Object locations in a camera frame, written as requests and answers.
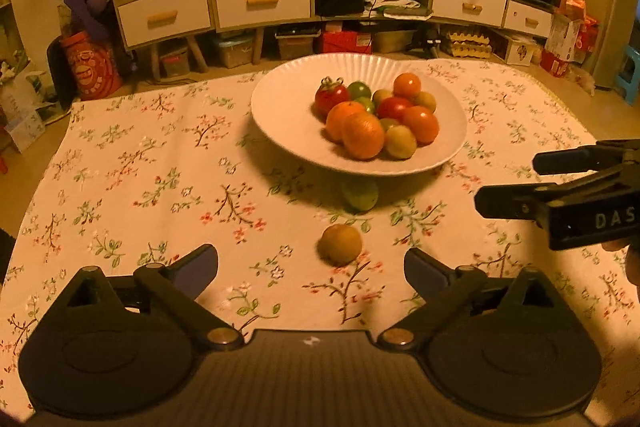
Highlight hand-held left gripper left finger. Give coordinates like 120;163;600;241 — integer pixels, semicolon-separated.
62;243;246;351

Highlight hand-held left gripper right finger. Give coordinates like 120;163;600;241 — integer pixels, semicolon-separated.
377;248;561;351

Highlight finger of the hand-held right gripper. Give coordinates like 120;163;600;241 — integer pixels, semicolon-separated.
531;139;640;178
474;164;640;228

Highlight brown kiwi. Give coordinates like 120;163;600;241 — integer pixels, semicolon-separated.
318;224;363;266

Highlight orange tomato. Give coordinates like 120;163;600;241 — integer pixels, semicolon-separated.
401;105;440;144
393;72;422;100

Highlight orange mandarin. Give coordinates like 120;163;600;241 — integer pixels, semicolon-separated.
325;101;368;144
342;111;386;160

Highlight red tomato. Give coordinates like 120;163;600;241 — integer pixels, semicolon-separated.
314;77;351;116
376;97;414;122

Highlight white ribbed plate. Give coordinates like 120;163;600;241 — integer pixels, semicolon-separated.
251;53;468;175

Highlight person's right hand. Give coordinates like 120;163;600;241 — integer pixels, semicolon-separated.
602;239;640;300

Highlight floral tablecloth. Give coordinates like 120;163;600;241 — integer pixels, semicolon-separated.
0;57;640;427

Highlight green lime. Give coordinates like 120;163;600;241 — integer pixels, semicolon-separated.
341;174;379;212

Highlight blue stool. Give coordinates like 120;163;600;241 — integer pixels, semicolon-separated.
615;47;640;102

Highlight white printed box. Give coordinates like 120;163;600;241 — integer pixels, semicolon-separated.
492;36;536;66

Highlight red and white carton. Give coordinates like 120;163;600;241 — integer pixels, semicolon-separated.
544;14;583;62

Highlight white drawer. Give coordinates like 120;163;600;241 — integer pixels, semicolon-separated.
214;0;312;29
431;0;507;28
117;0;212;48
502;1;553;38

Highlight egg carton stack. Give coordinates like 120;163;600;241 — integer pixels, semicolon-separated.
445;32;493;58

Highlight clear storage box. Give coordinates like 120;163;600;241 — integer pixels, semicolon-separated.
276;27;321;60
372;29;417;54

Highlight grey storage box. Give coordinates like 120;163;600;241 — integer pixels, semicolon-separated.
159;47;192;78

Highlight dark green pouch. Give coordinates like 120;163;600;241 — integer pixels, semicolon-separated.
382;6;433;18

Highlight blue-lid storage box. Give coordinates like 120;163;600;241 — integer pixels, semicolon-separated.
212;34;256;68

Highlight orange printed bag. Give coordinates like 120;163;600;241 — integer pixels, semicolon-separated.
60;32;124;101

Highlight wooden drawer cabinet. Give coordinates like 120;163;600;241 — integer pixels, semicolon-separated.
210;0;315;65

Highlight red box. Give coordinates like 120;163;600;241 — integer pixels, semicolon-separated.
320;31;373;55

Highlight black chair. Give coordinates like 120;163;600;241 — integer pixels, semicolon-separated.
46;34;76;108

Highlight purple cloth bundle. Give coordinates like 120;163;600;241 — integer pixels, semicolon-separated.
64;0;115;42

